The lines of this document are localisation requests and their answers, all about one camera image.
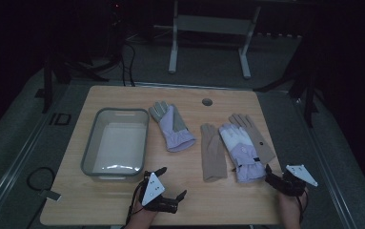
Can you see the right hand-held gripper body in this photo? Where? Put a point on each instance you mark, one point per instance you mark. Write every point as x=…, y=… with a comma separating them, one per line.
x=293, y=181

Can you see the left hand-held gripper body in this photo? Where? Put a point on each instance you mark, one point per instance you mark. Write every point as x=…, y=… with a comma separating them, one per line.
x=153, y=187

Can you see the purple and white glove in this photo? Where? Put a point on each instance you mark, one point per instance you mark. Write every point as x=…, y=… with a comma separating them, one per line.
x=242, y=149

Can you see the purple glove with grey palm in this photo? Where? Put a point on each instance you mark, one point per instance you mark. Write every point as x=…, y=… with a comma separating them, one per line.
x=172, y=129

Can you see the grey plastic bin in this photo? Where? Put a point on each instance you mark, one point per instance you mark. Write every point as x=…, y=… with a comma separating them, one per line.
x=116, y=144

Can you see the plain beige glove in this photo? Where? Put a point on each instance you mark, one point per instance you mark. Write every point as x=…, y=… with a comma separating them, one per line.
x=212, y=152

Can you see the person's right hand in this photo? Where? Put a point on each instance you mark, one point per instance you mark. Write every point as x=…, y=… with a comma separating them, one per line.
x=289, y=205

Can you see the person's left hand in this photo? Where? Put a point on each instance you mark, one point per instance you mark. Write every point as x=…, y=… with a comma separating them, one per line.
x=143, y=212

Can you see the beige glove with dark button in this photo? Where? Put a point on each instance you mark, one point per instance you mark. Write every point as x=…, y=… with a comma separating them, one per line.
x=259, y=140

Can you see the black tripod stand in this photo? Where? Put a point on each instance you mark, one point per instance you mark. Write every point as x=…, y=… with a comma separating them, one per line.
x=300, y=82
x=62, y=70

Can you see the grey tape piece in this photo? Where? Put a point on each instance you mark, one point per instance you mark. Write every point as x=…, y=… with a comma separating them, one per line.
x=50, y=195

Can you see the white metal stand frame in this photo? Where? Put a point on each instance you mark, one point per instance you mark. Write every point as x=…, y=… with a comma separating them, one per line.
x=208, y=28

